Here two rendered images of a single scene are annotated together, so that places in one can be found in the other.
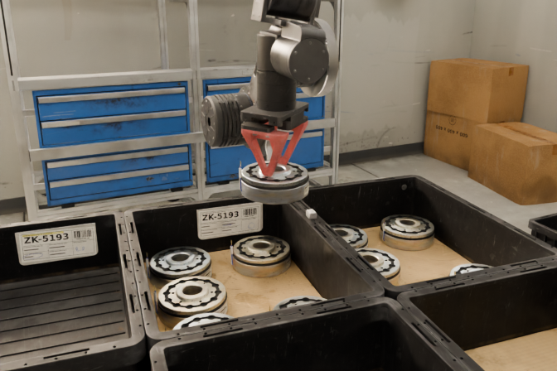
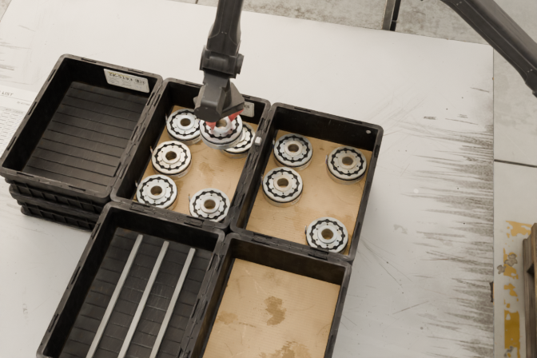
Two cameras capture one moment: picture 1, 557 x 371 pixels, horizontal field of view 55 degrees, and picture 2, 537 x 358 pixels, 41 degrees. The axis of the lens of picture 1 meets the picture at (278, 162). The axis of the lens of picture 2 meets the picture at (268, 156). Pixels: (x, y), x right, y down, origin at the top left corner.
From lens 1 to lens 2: 1.28 m
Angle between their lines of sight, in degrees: 46
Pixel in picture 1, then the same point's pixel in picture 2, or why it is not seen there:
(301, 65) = (201, 114)
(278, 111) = not seen: hidden behind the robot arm
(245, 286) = (212, 158)
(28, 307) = (102, 115)
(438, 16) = not seen: outside the picture
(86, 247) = (142, 87)
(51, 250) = (123, 82)
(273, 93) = not seen: hidden behind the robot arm
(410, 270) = (313, 197)
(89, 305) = (129, 129)
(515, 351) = (294, 283)
